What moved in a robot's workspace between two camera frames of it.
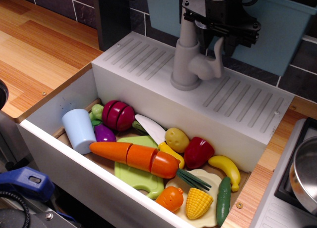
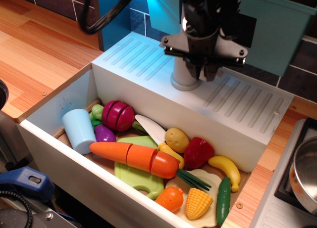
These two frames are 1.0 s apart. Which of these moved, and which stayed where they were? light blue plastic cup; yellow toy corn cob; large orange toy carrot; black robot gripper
Moved: black robot gripper
Stayed: light blue plastic cup; yellow toy corn cob; large orange toy carrot
